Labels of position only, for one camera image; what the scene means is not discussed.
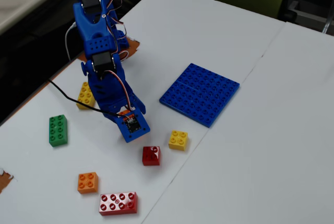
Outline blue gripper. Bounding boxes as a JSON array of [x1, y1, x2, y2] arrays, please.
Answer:
[[87, 72, 147, 138]]

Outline yellow 2x4 block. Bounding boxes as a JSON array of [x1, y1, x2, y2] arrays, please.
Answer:
[[76, 81, 97, 110]]

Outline red 2x2 block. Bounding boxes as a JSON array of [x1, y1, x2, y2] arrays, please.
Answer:
[[142, 145, 161, 167]]

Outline yellow 2x2 block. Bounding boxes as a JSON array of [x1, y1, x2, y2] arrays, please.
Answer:
[[168, 129, 189, 151]]

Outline green 2x4 block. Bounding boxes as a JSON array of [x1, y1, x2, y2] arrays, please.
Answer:
[[49, 114, 68, 147]]

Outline orange 2x2 block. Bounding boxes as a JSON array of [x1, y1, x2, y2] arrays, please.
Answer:
[[77, 172, 99, 195]]

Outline red 2x4 block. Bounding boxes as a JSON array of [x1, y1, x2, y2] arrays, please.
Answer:
[[98, 191, 138, 216]]

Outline blue 8x8 studded plate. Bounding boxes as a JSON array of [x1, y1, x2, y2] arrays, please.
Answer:
[[159, 63, 241, 128]]

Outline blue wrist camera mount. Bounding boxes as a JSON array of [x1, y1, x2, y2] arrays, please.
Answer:
[[118, 111, 151, 144]]

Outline red black gripper servo wire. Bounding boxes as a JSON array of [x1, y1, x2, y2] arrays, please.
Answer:
[[103, 69, 135, 112]]

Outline black camera cable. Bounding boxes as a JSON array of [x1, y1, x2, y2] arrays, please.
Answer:
[[47, 79, 127, 117]]

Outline red white arm servo wires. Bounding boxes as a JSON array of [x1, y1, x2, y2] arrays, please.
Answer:
[[100, 0, 129, 62]]

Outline white power cable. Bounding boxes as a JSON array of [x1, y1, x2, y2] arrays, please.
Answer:
[[65, 22, 78, 62]]

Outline black metal chair frame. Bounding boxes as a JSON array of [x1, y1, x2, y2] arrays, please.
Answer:
[[277, 0, 334, 37]]

